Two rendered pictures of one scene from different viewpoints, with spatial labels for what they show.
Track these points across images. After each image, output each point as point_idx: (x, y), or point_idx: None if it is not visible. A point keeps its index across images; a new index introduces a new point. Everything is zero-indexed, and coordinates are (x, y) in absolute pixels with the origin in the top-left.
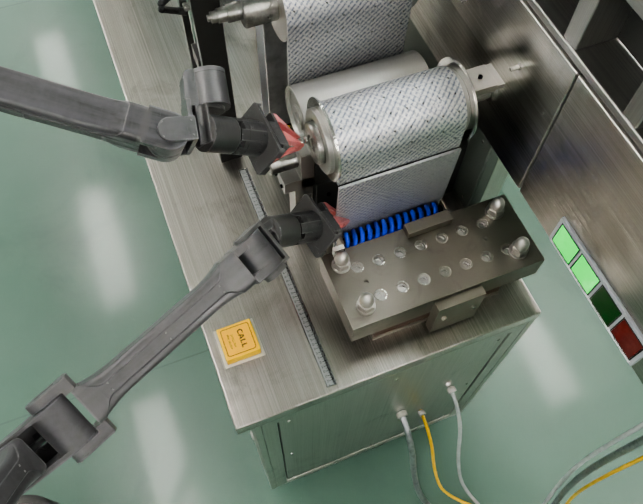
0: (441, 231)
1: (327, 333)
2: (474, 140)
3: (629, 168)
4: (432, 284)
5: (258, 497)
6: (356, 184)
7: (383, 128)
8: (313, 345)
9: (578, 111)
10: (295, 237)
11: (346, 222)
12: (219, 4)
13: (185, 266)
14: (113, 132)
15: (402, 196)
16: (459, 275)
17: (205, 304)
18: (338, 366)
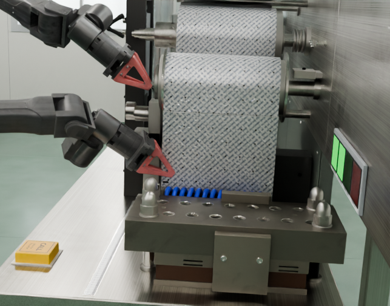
0: (255, 205)
1: (116, 272)
2: (315, 161)
3: (353, 13)
4: (221, 220)
5: None
6: (178, 113)
7: (206, 65)
8: (97, 273)
9: (340, 21)
10: (110, 127)
11: (170, 168)
12: None
13: (43, 221)
14: (19, 1)
15: (226, 164)
16: (251, 221)
17: (6, 105)
18: (106, 288)
